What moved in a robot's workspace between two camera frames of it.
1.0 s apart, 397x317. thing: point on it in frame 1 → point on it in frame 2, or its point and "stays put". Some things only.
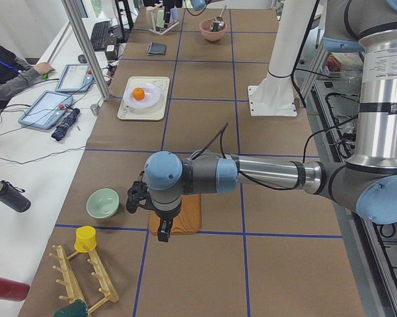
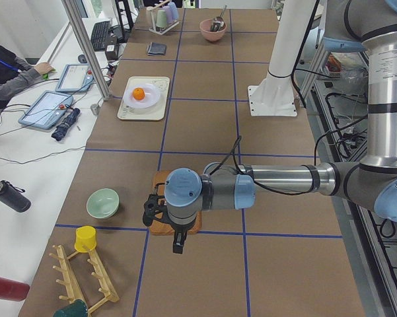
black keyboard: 100,31 stays put
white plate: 151,98 stays put
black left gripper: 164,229 → 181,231
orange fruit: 139,94 stays put
